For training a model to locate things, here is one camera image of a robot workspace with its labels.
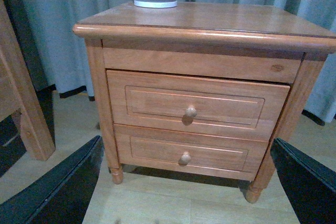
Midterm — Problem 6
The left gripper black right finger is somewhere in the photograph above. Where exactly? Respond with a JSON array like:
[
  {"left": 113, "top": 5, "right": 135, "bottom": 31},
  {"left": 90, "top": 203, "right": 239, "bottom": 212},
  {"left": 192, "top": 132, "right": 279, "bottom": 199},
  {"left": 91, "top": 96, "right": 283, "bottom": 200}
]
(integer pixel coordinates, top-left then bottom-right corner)
[{"left": 270, "top": 138, "right": 335, "bottom": 223}]

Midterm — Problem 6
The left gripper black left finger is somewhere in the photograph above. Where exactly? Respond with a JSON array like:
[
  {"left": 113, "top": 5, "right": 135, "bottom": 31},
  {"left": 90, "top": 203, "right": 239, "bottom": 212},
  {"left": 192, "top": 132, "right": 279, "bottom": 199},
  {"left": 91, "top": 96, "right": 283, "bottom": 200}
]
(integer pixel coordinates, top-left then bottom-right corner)
[{"left": 1, "top": 135, "right": 104, "bottom": 223}]

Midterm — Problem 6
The wooden drawer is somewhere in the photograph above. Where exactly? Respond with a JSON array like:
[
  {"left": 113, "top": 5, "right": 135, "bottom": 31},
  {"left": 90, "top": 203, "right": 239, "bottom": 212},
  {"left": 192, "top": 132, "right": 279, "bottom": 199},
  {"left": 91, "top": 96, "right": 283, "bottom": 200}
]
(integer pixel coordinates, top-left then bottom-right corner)
[
  {"left": 115, "top": 124, "right": 268, "bottom": 181},
  {"left": 107, "top": 70, "right": 289, "bottom": 141}
]

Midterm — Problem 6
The wooden nightstand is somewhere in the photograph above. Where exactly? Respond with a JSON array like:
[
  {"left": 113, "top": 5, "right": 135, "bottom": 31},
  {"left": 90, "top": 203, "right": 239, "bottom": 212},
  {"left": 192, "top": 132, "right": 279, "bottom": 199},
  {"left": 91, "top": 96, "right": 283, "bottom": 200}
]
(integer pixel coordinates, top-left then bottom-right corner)
[{"left": 73, "top": 2, "right": 335, "bottom": 203}]

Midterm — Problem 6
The grey curtain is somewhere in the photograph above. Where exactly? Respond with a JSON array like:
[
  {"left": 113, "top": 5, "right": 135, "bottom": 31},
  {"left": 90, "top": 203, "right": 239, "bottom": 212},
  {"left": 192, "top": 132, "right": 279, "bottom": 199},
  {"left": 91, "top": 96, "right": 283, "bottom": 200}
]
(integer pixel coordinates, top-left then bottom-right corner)
[{"left": 0, "top": 0, "right": 336, "bottom": 124}]

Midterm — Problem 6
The wooden bed frame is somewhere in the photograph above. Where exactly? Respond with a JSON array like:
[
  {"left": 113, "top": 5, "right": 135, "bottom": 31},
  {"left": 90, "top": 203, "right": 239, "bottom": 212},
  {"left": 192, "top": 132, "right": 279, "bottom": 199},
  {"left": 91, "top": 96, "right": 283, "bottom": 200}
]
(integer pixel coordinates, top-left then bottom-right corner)
[{"left": 1, "top": 0, "right": 55, "bottom": 161}]

